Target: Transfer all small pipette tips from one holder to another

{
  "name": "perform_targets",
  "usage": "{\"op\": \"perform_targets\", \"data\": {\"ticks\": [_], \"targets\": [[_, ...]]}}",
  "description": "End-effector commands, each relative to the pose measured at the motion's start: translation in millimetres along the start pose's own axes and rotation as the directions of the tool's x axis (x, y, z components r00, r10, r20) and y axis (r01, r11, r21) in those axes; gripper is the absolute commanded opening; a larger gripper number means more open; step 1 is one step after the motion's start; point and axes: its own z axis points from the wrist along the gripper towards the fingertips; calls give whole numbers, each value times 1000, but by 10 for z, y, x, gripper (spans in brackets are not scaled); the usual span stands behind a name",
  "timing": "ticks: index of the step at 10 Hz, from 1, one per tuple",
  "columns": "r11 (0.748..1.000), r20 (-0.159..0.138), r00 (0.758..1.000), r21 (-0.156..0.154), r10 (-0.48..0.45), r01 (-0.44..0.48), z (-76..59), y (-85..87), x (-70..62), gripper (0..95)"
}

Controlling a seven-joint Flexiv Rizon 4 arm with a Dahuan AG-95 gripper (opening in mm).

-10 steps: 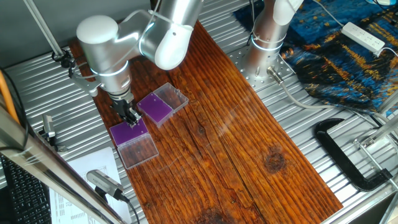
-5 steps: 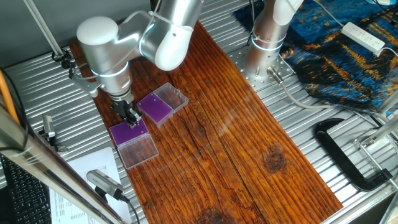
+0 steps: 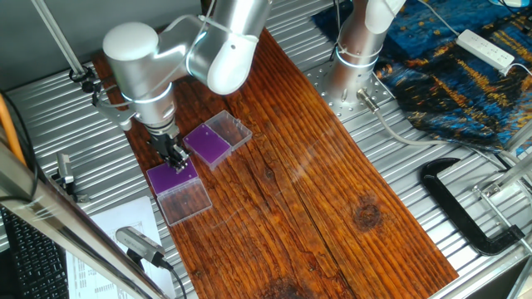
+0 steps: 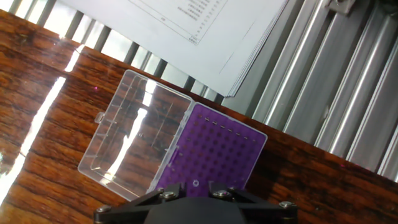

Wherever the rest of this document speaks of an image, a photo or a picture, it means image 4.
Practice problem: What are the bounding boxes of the brown wooden board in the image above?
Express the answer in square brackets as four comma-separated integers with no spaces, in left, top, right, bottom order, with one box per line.
[0,9,398,224]

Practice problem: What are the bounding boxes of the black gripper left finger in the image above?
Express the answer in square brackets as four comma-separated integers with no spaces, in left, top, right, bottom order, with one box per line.
[94,182,187,224]

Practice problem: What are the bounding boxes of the purple pipette tip box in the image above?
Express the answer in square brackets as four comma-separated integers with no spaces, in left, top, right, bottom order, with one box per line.
[77,68,268,202]

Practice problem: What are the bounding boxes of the white printed paper sheets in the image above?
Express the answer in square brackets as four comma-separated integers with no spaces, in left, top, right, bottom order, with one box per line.
[58,0,290,98]

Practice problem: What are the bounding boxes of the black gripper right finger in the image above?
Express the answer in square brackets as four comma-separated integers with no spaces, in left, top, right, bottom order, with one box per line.
[207,180,299,224]

